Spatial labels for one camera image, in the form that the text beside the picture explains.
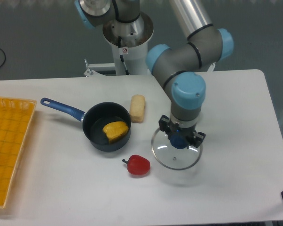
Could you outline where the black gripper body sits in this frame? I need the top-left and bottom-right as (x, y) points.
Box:
(168, 117), (198, 141)

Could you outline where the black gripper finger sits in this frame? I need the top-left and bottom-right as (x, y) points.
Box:
(158, 115), (170, 138)
(186, 131), (206, 148)

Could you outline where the glass lid blue knob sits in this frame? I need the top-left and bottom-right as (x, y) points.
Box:
(151, 129), (203, 170)

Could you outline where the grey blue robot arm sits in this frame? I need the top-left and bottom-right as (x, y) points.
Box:
(75, 0), (234, 149)

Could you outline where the beige bread loaf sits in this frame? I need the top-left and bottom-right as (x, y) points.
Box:
(129, 95), (146, 123)

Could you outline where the yellow bell pepper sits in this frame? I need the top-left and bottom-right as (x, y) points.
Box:
(102, 121), (129, 144)

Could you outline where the red bell pepper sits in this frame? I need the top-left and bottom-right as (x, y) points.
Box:
(122, 155), (150, 176)

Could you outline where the dark blue saucepan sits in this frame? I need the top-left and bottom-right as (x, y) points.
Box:
(41, 98), (131, 152)

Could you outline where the yellow plastic basket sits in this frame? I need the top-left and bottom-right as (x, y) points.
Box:
(0, 97), (37, 209)

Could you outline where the black cable on pedestal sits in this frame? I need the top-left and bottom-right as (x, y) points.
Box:
(118, 35), (130, 76)

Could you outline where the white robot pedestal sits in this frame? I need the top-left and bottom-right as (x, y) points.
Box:
(83, 13), (215, 78)

